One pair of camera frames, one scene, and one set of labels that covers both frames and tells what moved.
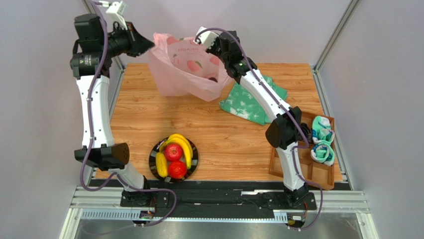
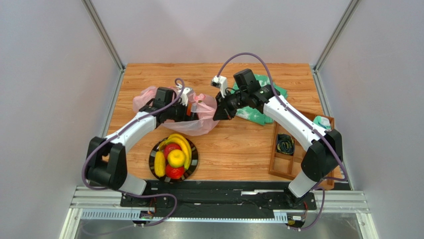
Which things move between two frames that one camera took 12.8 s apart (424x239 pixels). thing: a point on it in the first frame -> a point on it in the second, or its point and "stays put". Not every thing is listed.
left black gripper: x=137 y=44 -> x=184 y=117
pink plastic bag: x=180 y=67 -> x=205 y=107
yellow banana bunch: x=180 y=139 stays put
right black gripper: x=216 y=48 -> x=226 y=105
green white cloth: x=238 y=102 stays put
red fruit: x=213 y=79 -> x=189 y=109
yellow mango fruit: x=161 y=164 stays put
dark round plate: x=152 y=161 stays put
